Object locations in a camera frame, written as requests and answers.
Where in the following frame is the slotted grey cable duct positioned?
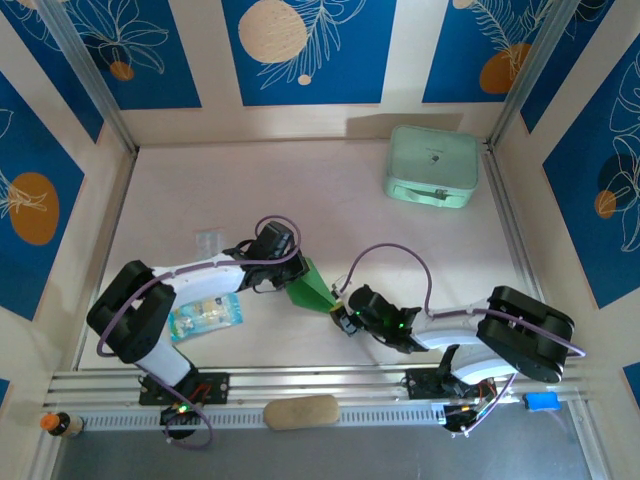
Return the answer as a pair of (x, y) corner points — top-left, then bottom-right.
(79, 405), (447, 432)

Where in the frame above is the aluminium mounting rail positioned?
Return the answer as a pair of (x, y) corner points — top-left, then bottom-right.
(43, 360), (592, 409)

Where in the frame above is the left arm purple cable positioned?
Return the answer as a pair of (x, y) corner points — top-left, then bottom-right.
(96, 214), (303, 450)

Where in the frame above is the small bottle with orange cap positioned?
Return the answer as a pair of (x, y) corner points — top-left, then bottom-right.
(39, 410), (85, 440)

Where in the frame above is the small clear plastic packet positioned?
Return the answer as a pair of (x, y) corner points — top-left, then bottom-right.
(194, 229), (224, 261)

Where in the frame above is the small blue box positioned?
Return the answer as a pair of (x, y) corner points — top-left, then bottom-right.
(523, 391), (560, 414)

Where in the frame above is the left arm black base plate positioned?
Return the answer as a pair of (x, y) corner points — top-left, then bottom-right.
(138, 372), (231, 406)

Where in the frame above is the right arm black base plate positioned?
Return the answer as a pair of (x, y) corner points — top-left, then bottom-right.
(405, 367), (497, 401)

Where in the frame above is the beige oval wooden block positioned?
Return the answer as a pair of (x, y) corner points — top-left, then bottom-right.
(263, 394), (340, 431)

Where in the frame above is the green square paper sheet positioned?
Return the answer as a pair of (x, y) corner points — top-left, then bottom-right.
(285, 255), (338, 314)

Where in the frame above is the aluminium side rail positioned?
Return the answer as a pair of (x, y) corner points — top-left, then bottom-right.
(480, 142), (560, 361)

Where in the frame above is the blue snack packet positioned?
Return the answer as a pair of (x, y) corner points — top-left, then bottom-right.
(168, 292), (245, 344)

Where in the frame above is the aluminium frame post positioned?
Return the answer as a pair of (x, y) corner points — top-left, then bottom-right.
(37, 0), (140, 154)
(487, 0), (591, 147)

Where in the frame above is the mint green zipper case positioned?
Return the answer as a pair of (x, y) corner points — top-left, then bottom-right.
(382, 124), (480, 211)

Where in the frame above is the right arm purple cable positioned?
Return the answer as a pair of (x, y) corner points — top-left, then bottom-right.
(343, 243), (589, 439)

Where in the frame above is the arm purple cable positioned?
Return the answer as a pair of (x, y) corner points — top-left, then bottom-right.
(96, 214), (303, 450)
(343, 243), (589, 439)

